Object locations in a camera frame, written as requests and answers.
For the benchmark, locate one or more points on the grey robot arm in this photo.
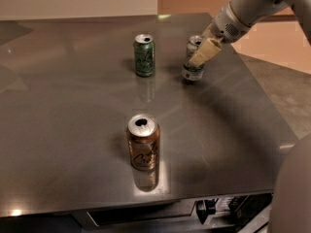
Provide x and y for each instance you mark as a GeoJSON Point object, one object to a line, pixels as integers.
{"type": "Point", "coordinates": [291, 203]}

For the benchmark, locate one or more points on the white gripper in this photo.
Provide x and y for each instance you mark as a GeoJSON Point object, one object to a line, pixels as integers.
{"type": "Point", "coordinates": [227, 26]}

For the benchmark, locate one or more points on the green soda can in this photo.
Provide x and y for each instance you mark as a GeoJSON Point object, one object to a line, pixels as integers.
{"type": "Point", "coordinates": [144, 55]}

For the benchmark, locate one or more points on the black equipment under table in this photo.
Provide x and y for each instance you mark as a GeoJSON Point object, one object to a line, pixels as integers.
{"type": "Point", "coordinates": [232, 213]}

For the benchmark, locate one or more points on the white 7up can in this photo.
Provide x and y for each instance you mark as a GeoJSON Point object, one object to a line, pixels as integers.
{"type": "Point", "coordinates": [190, 73]}

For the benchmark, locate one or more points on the orange soda can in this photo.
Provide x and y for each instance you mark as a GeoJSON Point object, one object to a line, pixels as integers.
{"type": "Point", "coordinates": [143, 137]}

